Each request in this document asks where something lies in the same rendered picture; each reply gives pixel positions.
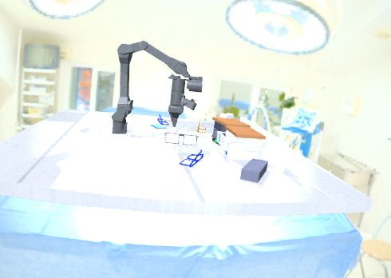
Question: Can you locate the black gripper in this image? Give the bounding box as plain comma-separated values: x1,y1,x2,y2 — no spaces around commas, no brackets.
168,90,184,127

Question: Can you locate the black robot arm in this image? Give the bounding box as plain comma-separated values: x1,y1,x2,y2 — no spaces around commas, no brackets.
111,41,203,134

